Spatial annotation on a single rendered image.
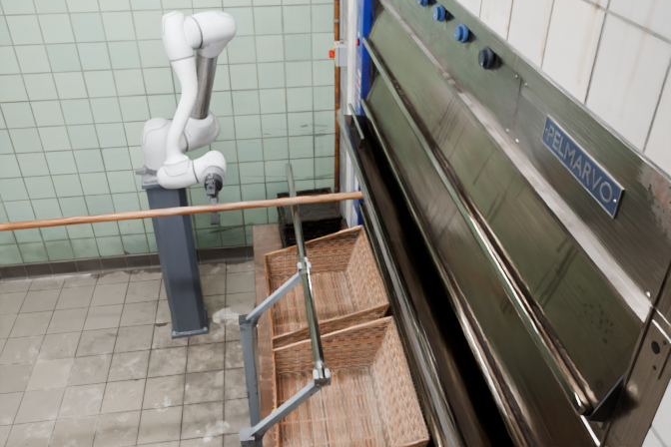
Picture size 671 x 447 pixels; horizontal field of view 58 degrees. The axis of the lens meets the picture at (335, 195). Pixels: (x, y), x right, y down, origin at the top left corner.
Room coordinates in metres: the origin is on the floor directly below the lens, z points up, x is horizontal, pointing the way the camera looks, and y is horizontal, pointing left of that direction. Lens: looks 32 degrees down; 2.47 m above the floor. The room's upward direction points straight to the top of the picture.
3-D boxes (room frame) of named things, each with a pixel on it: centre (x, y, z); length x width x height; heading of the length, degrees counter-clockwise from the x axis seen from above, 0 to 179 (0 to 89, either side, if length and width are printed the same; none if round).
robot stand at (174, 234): (2.55, 0.84, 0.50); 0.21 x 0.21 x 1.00; 13
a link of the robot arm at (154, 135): (2.56, 0.83, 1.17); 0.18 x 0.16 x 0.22; 133
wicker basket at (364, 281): (2.02, 0.06, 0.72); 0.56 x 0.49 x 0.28; 9
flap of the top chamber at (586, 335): (1.48, -0.28, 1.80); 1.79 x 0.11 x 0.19; 8
